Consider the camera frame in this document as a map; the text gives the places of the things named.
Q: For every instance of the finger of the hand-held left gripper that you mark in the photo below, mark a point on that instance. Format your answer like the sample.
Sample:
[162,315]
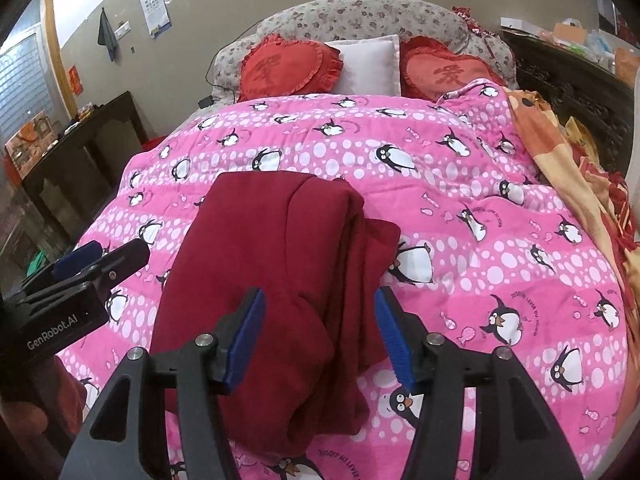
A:
[125,260]
[80,257]

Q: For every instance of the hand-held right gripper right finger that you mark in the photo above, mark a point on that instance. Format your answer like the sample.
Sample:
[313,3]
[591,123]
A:
[392,340]

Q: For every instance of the dark wooden sideboard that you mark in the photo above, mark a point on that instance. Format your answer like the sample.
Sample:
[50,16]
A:
[100,160]

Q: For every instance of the red paper wall sign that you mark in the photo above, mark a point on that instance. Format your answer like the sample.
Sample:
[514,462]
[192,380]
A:
[75,80]

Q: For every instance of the red patterned cloth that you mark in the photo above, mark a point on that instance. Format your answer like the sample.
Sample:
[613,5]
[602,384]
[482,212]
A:
[467,20]

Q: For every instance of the window with metal grille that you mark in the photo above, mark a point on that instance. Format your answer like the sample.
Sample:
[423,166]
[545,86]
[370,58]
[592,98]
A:
[25,90]

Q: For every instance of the brown cardboard box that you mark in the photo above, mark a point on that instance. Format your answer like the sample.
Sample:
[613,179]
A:
[570,34]

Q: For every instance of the dark carved wooden cabinet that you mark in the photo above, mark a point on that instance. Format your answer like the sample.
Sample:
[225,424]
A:
[575,90]

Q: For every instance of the orange bag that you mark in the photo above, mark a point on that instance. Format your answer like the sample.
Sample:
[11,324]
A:
[627,65]

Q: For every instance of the pink penguin print blanket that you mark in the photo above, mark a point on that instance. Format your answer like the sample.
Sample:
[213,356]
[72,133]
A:
[450,210]

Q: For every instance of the orange floral fleece blanket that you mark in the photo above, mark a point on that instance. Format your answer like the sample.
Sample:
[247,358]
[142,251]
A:
[565,160]

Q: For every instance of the dark red garment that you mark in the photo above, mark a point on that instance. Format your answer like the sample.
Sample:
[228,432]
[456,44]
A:
[260,260]

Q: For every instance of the eye chart wall poster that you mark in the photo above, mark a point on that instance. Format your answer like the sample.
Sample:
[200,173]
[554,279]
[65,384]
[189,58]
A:
[152,5]

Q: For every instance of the grey floral padded headboard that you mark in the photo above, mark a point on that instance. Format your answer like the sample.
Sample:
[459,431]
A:
[360,17]

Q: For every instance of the grey hanging cloth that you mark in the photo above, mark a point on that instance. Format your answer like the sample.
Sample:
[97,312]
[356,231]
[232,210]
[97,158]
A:
[106,35]

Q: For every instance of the white pillow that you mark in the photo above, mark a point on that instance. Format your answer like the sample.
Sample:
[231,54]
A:
[365,65]

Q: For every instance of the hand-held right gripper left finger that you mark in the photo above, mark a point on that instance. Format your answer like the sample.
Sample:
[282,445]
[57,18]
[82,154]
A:
[245,340]

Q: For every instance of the orange cardboard box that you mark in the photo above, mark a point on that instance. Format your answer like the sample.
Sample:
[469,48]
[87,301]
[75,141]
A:
[30,145]

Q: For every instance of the red heart-shaped pillow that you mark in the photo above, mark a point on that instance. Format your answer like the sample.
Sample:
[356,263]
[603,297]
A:
[440,72]
[285,67]

